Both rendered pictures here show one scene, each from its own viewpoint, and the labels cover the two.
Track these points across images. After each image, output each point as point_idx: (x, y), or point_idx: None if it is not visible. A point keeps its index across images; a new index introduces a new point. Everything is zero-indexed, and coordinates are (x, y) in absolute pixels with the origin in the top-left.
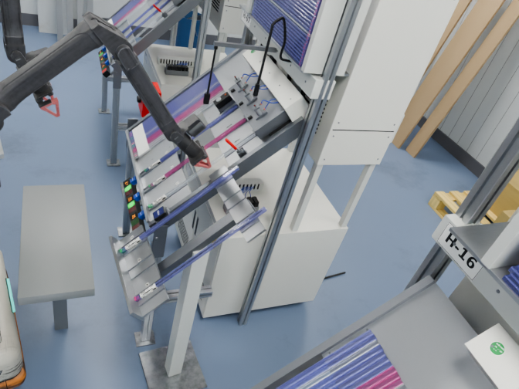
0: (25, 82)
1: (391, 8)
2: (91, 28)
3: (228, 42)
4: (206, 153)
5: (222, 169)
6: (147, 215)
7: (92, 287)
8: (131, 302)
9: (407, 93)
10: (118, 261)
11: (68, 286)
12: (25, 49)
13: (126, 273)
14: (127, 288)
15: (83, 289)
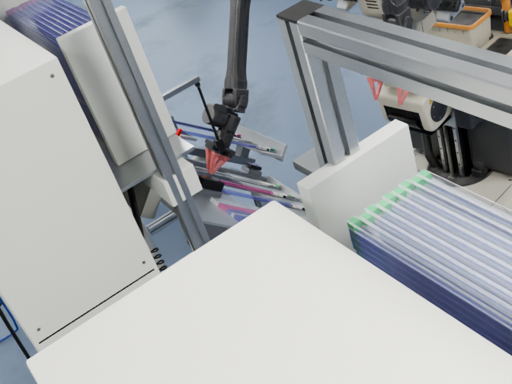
0: None
1: None
2: None
3: (180, 84)
4: (206, 145)
5: (182, 135)
6: (272, 178)
7: (294, 160)
8: (238, 127)
9: None
10: (264, 136)
11: (312, 152)
12: (382, 17)
13: (256, 139)
14: (246, 131)
15: (299, 156)
